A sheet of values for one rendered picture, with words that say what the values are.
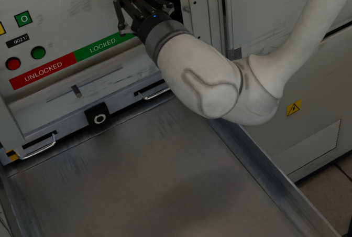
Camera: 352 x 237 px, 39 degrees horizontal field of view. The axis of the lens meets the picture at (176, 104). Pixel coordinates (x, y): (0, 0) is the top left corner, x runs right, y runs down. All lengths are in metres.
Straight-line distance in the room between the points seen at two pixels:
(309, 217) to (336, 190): 1.10
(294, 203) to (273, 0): 0.54
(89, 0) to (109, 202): 0.47
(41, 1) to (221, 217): 0.61
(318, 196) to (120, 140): 1.10
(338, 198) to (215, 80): 1.45
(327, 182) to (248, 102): 1.33
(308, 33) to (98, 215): 0.64
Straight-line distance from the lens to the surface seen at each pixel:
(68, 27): 1.16
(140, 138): 1.30
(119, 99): 1.33
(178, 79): 0.84
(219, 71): 0.82
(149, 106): 1.37
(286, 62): 0.93
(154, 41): 0.91
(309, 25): 0.88
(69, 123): 1.32
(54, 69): 1.21
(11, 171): 1.35
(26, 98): 1.19
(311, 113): 1.84
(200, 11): 1.26
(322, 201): 2.17
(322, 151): 2.09
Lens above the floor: 1.84
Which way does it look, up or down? 47 degrees down
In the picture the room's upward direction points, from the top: 11 degrees counter-clockwise
